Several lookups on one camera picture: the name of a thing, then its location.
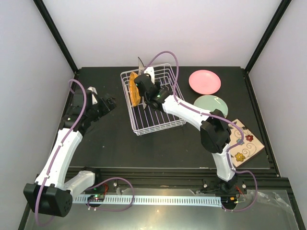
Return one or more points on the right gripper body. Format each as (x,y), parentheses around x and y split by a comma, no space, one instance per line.
(158,85)

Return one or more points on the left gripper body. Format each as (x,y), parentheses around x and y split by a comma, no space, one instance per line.
(104,109)

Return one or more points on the orange dotted scalloped plate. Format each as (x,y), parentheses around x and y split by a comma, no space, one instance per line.
(134,92)

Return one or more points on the white wire dish rack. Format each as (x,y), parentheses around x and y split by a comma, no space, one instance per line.
(151,120)

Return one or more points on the white square plate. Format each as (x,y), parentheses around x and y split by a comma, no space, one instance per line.
(141,68)

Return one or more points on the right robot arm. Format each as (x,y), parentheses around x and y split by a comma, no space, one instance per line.
(213,127)

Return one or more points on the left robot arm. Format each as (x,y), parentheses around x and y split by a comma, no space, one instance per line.
(51,194)

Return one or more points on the pink round plate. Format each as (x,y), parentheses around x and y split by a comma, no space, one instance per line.
(204,82)

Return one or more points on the green floral plate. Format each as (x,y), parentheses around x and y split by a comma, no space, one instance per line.
(211,102)

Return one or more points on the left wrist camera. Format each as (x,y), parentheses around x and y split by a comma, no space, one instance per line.
(94,94)

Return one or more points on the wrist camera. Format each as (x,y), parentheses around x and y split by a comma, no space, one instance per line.
(150,71)
(94,94)

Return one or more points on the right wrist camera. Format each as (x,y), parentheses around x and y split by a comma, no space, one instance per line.
(150,71)

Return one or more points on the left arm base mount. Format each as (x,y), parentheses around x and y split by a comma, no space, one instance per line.
(102,186)

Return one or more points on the white slotted cable duct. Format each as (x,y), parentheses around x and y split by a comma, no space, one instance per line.
(202,201)

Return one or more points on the left black frame post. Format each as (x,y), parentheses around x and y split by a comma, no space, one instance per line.
(40,5)

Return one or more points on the black frame post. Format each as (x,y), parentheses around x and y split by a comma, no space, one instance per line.
(40,5)
(281,9)

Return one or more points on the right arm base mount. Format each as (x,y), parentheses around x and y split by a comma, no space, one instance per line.
(217,186)

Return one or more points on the right black frame post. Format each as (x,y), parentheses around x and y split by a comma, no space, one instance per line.
(281,9)

